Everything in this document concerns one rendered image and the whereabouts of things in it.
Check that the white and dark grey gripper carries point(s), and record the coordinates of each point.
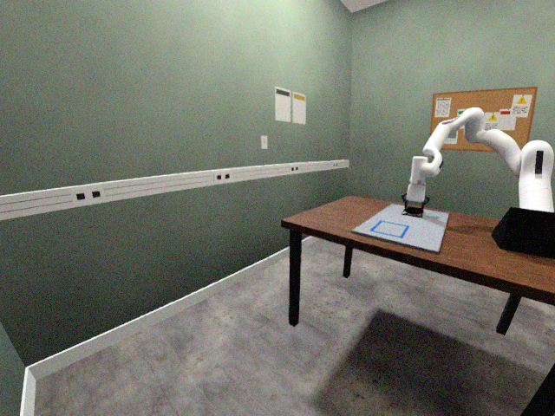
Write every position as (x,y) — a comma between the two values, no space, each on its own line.
(415,193)

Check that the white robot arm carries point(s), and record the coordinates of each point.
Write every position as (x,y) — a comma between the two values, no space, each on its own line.
(536,158)

